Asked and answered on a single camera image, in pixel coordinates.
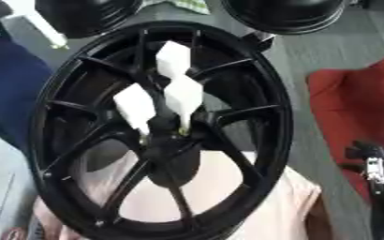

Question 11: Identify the black round wheel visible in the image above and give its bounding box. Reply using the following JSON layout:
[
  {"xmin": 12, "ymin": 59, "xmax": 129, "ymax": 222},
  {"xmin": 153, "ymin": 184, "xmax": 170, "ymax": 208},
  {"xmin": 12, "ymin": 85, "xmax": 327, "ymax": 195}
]
[
  {"xmin": 35, "ymin": 0, "xmax": 146, "ymax": 39},
  {"xmin": 219, "ymin": 0, "xmax": 349, "ymax": 36}
]

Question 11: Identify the black spoked wheel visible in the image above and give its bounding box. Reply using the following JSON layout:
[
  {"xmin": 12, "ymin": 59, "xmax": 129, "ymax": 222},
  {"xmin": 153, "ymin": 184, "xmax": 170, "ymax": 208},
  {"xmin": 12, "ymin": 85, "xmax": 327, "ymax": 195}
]
[{"xmin": 28, "ymin": 21, "xmax": 296, "ymax": 240}]

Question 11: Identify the white plastic bar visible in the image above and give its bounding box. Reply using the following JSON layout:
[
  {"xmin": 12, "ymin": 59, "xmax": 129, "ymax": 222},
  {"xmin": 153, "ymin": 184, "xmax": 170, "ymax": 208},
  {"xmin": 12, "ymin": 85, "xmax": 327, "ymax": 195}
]
[{"xmin": 3, "ymin": 0, "xmax": 71, "ymax": 51}]

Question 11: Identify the black bracket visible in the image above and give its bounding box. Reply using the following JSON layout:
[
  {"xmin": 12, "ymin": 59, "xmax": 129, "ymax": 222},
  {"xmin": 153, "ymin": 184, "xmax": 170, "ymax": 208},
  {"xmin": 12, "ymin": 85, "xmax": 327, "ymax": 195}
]
[{"xmin": 243, "ymin": 31, "xmax": 279, "ymax": 53}]

